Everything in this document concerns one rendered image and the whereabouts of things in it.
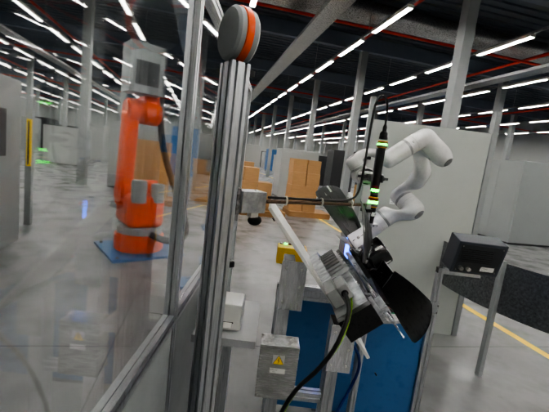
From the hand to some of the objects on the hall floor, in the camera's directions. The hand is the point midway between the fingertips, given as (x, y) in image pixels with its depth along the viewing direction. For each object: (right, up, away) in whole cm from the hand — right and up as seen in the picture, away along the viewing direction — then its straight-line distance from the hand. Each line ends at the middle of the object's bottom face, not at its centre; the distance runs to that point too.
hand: (376, 178), depth 149 cm
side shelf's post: (-73, -143, +9) cm, 161 cm away
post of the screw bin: (-7, -147, +38) cm, 152 cm away
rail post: (+35, -150, +56) cm, 164 cm away
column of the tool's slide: (-77, -147, -21) cm, 167 cm away
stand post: (-29, -149, +7) cm, 152 cm away
